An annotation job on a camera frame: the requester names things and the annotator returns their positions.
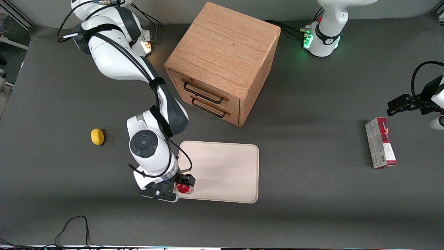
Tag black cables at left arm base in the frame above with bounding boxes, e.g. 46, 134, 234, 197
265, 19, 313, 41

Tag red coke bottle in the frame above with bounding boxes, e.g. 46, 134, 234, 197
176, 183, 195, 195

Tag black cable along right arm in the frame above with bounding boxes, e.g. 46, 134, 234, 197
57, 0, 193, 178

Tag black metal drawer handle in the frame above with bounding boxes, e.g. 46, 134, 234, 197
191, 98, 227, 118
183, 82, 224, 105

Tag black cables at right arm base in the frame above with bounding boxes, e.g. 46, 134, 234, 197
131, 3, 164, 27

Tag black cable on table edge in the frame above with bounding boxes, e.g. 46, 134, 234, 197
0, 215, 139, 250

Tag aluminium frame rail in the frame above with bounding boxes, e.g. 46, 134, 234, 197
0, 0, 36, 29

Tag wooden two-drawer cabinet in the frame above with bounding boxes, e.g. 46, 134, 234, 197
163, 1, 282, 128

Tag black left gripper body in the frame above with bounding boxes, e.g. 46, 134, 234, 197
418, 74, 444, 116

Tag beige plastic tray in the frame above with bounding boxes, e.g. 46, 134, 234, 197
173, 140, 260, 204

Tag yellow lemon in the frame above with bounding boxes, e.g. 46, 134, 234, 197
91, 128, 105, 146

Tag black cables at arm base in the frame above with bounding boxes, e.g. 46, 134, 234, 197
265, 19, 313, 41
131, 3, 164, 27

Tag black looped gripper cable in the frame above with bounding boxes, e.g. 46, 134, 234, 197
411, 61, 444, 103

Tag red plaid cardboard box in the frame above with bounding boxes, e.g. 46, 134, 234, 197
365, 117, 398, 170

